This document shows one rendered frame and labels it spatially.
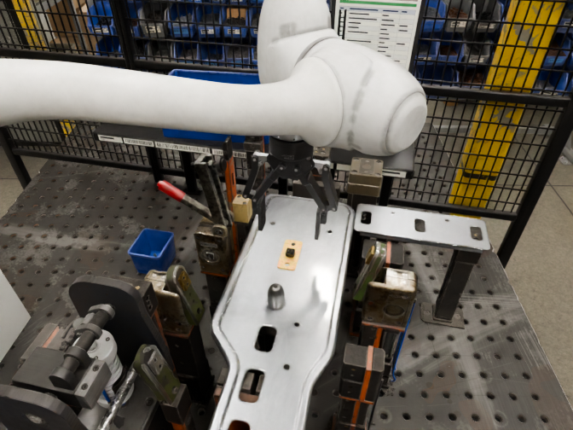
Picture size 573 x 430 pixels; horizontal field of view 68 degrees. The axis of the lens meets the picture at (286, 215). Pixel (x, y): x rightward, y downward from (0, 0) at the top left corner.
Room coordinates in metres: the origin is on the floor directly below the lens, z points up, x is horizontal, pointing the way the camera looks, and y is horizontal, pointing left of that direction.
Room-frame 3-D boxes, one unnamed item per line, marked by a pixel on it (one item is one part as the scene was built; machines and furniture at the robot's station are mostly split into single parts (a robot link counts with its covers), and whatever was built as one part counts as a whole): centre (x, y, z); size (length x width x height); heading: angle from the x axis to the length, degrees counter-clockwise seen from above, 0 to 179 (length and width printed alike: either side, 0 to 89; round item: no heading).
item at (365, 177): (0.86, -0.19, 0.88); 0.08 x 0.08 x 0.36; 78
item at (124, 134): (1.09, 0.09, 1.01); 0.90 x 0.22 x 0.03; 78
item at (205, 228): (0.66, 0.15, 0.88); 0.07 x 0.06 x 0.35; 78
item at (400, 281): (0.52, -0.20, 0.87); 0.12 x 0.09 x 0.35; 78
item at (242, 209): (0.73, 0.10, 0.88); 0.04 x 0.04 x 0.36; 78
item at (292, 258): (0.62, -0.01, 1.01); 0.08 x 0.04 x 0.01; 167
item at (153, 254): (0.88, 0.39, 0.74); 0.11 x 0.10 x 0.09; 168
